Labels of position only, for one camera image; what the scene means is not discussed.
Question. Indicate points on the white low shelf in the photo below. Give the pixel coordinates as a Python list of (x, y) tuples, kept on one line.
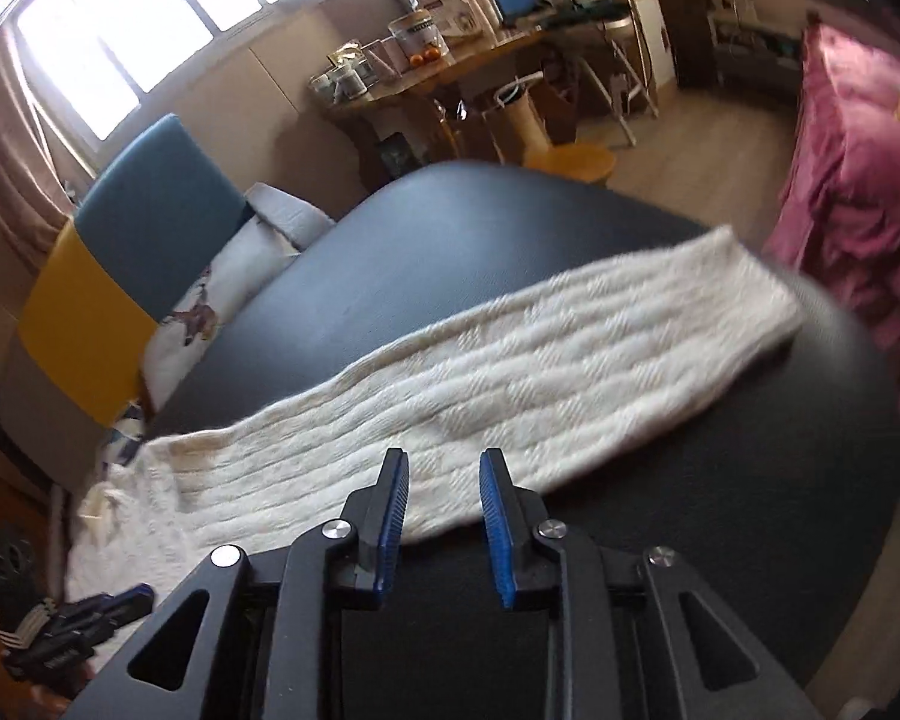
[(750, 45)]

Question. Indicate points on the round wooden stool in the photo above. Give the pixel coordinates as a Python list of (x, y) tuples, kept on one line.
[(570, 161)]

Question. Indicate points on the white framed window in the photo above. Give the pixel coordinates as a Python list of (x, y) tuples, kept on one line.
[(157, 15)]

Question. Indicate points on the deer print pillow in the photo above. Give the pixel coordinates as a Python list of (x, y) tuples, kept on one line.
[(195, 315)]

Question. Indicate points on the pink ruffled bedding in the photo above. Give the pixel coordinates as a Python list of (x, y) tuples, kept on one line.
[(855, 187)]

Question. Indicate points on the cream knitted sweater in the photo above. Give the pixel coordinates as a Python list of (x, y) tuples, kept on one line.
[(495, 397)]

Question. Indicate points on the bunch of small oranges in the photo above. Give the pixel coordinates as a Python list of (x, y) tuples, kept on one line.
[(427, 55)]

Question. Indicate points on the grey yellow blue sofa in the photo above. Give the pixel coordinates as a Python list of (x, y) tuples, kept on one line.
[(157, 187)]

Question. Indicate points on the white box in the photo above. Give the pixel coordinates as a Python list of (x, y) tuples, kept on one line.
[(457, 15)]

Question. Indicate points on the large white labelled jar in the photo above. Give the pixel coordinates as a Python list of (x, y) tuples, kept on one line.
[(414, 34)]

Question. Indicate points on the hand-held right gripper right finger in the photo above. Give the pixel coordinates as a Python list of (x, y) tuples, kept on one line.
[(495, 532)]

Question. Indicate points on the row of small white jars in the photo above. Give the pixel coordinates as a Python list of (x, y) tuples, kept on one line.
[(345, 79)]

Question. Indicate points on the wooden desk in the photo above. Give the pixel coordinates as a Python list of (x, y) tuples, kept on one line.
[(450, 67)]

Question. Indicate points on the brown paper bag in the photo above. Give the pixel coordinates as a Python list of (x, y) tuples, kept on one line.
[(517, 120)]

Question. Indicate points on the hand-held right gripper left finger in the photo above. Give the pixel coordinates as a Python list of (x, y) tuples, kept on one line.
[(390, 525)]

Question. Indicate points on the geometric print pillow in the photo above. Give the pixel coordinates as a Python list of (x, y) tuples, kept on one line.
[(124, 439)]

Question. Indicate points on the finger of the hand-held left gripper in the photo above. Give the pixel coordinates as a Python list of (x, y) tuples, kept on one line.
[(124, 600)]

